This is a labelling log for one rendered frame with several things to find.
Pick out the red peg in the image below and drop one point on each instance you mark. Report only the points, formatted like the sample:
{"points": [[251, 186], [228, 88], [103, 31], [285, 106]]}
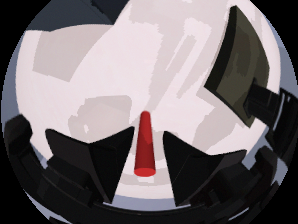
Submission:
{"points": [[145, 164]]}

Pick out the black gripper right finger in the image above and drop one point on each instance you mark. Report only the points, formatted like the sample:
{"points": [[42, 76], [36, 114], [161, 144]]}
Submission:
{"points": [[191, 169]]}

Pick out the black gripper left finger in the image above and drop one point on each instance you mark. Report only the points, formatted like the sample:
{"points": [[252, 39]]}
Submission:
{"points": [[103, 159]]}

